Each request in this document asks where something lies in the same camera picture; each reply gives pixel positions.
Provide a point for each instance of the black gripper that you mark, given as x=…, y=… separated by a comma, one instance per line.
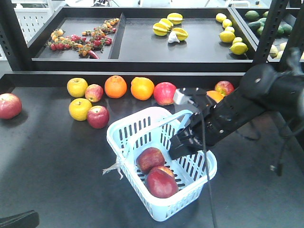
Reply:
x=202, y=131

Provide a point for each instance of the black gripper finger basket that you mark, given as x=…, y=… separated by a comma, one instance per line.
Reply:
x=19, y=219

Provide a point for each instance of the red yellow apple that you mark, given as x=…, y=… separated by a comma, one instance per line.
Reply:
x=150, y=158

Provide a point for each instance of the light blue plastic basket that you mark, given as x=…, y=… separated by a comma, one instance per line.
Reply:
x=141, y=142

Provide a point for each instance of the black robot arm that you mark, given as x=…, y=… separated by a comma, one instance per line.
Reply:
x=260, y=90

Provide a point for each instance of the orange left of lemon-apple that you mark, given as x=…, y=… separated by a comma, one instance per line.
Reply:
x=216, y=96

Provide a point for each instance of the red apple at stand corner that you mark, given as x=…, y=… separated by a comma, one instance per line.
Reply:
x=164, y=92

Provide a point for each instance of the red apple behind oranges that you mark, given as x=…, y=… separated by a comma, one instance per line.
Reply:
x=224, y=87

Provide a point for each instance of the round orange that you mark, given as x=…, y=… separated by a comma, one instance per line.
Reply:
x=142, y=88

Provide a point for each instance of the crumpled plastic tie strip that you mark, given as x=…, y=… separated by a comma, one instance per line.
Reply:
x=116, y=166

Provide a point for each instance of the orange with knob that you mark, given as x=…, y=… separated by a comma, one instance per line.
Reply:
x=115, y=87

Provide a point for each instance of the dark red apple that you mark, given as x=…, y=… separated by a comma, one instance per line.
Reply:
x=98, y=117

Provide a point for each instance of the pink red apple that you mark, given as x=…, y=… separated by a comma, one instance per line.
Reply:
x=94, y=93

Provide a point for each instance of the large red apple far-left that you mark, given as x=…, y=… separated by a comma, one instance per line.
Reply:
x=10, y=106

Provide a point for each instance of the yellow apple lower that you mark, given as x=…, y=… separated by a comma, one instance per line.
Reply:
x=78, y=109

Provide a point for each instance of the yellow apple upper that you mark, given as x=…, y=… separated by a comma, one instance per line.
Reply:
x=76, y=87

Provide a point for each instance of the black upper shelf tray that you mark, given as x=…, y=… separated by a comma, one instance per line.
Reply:
x=135, y=47

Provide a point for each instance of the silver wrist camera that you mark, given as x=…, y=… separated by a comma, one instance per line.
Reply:
x=180, y=97

